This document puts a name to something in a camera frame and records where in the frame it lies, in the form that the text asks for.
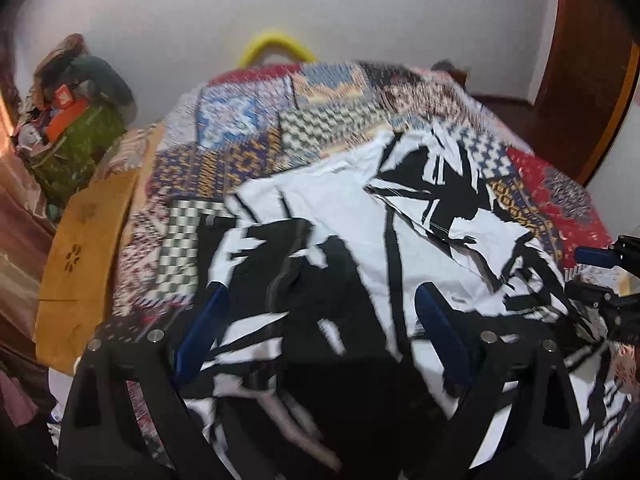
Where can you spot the small red box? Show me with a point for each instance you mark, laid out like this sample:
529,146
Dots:
62,96

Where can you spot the striped brown bedsheet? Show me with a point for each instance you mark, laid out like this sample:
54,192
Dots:
127,152

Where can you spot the green patterned bag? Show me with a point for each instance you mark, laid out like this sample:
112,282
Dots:
80,150

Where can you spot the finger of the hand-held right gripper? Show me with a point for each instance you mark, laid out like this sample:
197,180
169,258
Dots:
607,310
595,256

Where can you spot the wooden lap desk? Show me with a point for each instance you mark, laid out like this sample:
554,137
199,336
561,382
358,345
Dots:
85,260

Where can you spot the grey cushion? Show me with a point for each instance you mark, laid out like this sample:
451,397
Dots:
107,77

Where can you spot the pink curtain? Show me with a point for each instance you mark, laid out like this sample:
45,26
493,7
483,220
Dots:
20,240

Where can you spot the brown patterned cloth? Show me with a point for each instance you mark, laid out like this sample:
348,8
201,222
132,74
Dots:
60,55

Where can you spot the orange flat box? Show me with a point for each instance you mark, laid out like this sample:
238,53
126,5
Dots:
67,120

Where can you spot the black and white shirt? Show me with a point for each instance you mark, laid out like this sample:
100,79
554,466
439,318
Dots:
350,200

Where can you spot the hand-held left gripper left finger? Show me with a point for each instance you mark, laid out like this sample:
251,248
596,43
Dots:
200,335

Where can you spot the patchwork printed blanket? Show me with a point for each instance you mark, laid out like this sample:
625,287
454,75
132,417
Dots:
240,160

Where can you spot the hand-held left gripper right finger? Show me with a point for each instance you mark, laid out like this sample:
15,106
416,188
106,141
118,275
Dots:
447,335

